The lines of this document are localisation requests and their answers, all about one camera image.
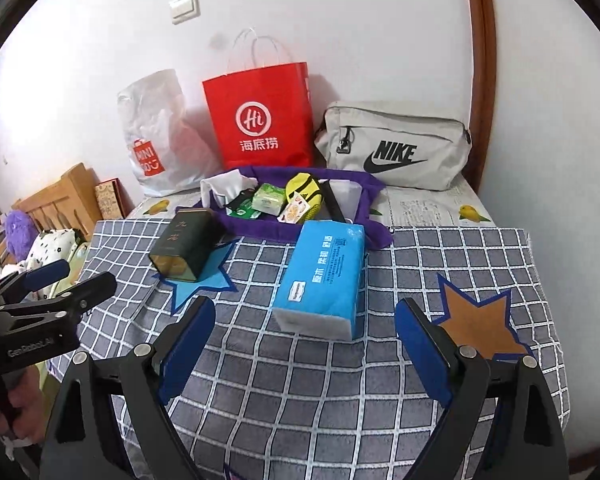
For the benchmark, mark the light green packet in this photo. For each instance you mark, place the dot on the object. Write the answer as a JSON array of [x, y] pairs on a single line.
[[270, 199]]

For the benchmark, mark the brown wooden door frame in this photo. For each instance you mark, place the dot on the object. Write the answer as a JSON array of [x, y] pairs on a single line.
[[482, 60]]

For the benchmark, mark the grey checked blanket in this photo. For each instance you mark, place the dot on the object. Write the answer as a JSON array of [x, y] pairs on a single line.
[[330, 400]]

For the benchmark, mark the white plastic shopping bag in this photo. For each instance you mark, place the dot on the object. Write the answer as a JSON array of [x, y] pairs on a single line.
[[155, 120]]

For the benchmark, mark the purple towel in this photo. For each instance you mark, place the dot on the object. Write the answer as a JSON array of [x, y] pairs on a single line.
[[260, 232]]

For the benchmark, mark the purple fluffy toy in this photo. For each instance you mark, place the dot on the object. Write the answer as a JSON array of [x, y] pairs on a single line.
[[21, 232]]

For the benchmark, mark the red paper bag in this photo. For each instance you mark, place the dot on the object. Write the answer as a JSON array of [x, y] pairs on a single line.
[[260, 100]]

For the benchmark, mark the wooden headboard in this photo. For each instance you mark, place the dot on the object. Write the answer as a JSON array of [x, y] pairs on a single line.
[[65, 195]]

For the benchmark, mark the white light switch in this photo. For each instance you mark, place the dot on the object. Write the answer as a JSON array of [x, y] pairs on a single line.
[[184, 7]]

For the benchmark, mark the dark green tea tin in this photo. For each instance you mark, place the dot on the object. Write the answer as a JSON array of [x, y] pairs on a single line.
[[190, 240]]

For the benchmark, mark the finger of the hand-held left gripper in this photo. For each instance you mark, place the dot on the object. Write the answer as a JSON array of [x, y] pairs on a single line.
[[90, 292], [45, 272]]

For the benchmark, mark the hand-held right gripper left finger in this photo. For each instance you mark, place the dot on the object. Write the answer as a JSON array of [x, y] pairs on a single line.
[[185, 350]]

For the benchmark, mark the person's left hand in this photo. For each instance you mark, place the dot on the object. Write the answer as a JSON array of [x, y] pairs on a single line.
[[27, 400]]

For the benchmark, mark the white glove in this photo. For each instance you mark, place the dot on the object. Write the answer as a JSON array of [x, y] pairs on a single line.
[[225, 185]]

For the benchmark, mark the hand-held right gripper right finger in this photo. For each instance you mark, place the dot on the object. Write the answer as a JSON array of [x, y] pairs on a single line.
[[425, 355]]

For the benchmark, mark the fruit print packet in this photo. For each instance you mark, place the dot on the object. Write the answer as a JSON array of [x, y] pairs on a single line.
[[295, 210]]

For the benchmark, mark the grey waist bag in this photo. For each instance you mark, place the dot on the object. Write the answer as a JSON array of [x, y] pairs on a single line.
[[410, 130]]

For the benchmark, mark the brown patterned box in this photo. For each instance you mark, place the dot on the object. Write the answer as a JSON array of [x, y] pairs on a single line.
[[109, 197]]

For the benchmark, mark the pale green bedsheet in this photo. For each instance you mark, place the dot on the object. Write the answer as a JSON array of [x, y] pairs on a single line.
[[42, 375]]

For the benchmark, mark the dark green sachet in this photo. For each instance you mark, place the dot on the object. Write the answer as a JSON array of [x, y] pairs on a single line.
[[242, 207]]

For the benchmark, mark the white sponge block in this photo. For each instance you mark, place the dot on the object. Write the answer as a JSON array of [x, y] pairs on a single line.
[[352, 195]]

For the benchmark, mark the blue tissue pack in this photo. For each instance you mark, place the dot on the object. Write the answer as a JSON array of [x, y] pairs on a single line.
[[320, 270]]

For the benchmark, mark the white spotted pillow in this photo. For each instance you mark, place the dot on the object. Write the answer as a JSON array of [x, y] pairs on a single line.
[[55, 250]]

